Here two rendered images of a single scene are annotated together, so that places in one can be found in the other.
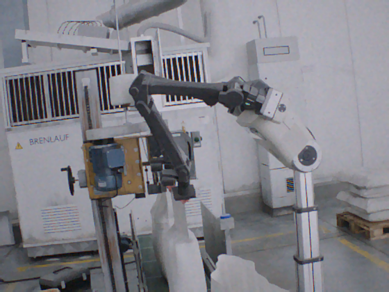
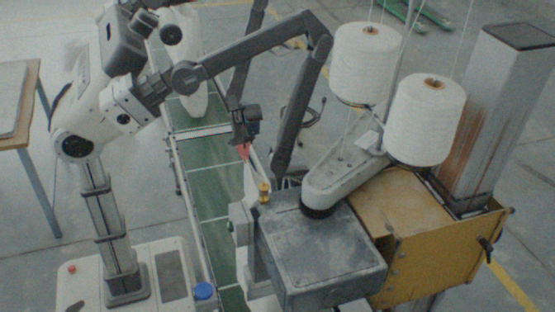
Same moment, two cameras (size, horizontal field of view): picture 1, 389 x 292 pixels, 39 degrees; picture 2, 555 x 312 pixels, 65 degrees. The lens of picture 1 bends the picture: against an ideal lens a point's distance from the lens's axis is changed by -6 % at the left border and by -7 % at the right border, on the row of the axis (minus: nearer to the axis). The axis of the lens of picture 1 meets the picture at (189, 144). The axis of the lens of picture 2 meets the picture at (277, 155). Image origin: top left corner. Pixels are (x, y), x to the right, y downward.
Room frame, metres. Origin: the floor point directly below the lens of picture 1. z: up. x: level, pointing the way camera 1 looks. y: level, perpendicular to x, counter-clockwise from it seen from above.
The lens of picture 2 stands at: (3.99, -0.14, 2.11)
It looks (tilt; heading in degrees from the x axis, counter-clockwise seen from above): 39 degrees down; 166
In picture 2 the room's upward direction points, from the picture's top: 3 degrees clockwise
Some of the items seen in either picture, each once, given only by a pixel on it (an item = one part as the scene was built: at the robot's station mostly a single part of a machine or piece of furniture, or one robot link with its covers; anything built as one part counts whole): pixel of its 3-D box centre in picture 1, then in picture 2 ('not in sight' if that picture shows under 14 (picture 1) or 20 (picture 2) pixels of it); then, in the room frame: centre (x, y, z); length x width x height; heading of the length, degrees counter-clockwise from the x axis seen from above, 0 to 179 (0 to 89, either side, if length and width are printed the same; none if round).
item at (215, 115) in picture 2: not in sight; (178, 62); (0.51, -0.17, 0.34); 2.21 x 0.39 x 0.09; 7
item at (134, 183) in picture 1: (112, 166); (415, 229); (3.29, 0.45, 1.18); 0.34 x 0.25 x 0.31; 97
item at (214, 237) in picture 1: (214, 240); not in sight; (3.84, -0.10, 0.54); 1.05 x 0.02 x 0.41; 7
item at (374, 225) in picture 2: (144, 149); (357, 224); (3.30, 0.26, 1.26); 0.22 x 0.05 x 0.16; 7
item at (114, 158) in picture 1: (113, 160); not in sight; (2.96, 0.40, 1.25); 0.10 x 0.08 x 0.12; 122
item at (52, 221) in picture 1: (112, 151); not in sight; (6.42, 0.87, 1.05); 2.28 x 1.16 x 2.09; 97
